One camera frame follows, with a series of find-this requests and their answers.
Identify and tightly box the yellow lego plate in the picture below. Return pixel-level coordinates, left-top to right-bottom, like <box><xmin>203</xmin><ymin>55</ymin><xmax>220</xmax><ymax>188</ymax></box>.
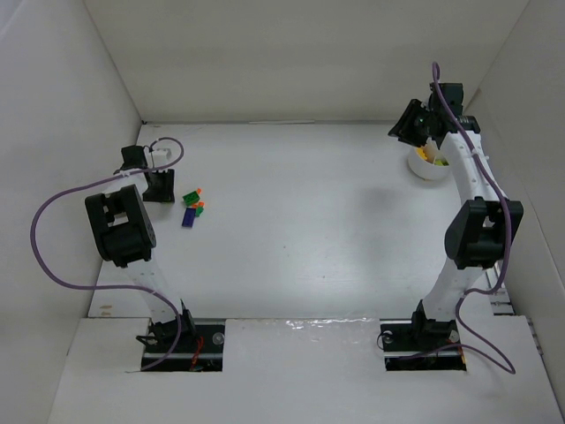
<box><xmin>416</xmin><ymin>148</ymin><xmax>429</xmax><ymax>162</ymax></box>

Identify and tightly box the dark green lego brick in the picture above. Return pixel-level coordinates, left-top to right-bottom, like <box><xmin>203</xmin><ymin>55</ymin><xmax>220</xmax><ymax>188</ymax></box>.
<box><xmin>183</xmin><ymin>190</ymin><xmax>200</xmax><ymax>208</ymax></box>

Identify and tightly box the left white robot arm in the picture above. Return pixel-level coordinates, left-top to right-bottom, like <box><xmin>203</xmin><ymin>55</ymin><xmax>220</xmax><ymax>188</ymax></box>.
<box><xmin>85</xmin><ymin>146</ymin><xmax>197</xmax><ymax>347</ymax></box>

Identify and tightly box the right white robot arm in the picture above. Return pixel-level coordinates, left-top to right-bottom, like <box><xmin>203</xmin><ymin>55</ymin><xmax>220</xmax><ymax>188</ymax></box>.
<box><xmin>380</xmin><ymin>83</ymin><xmax>524</xmax><ymax>352</ymax></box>

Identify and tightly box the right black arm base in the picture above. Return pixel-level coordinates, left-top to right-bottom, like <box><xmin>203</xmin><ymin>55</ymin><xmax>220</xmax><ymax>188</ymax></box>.
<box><xmin>378</xmin><ymin>318</ymin><xmax>466</xmax><ymax>372</ymax></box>

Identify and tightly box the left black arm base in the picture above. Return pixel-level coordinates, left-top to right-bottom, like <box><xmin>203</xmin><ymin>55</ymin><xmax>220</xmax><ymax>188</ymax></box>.
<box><xmin>136</xmin><ymin>319</ymin><xmax>226</xmax><ymax>373</ymax></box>

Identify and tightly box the purple lego brick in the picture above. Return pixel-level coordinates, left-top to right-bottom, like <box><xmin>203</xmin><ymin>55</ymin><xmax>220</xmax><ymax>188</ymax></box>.
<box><xmin>181</xmin><ymin>208</ymin><xmax>197</xmax><ymax>228</ymax></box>

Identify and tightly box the white divided round container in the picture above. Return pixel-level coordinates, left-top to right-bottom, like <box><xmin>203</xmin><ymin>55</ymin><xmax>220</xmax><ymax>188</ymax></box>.
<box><xmin>408</xmin><ymin>141</ymin><xmax>450</xmax><ymax>181</ymax></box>

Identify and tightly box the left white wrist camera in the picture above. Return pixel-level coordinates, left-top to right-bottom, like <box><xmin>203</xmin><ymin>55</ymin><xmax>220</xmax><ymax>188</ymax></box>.
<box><xmin>150</xmin><ymin>148</ymin><xmax>172</xmax><ymax>167</ymax></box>

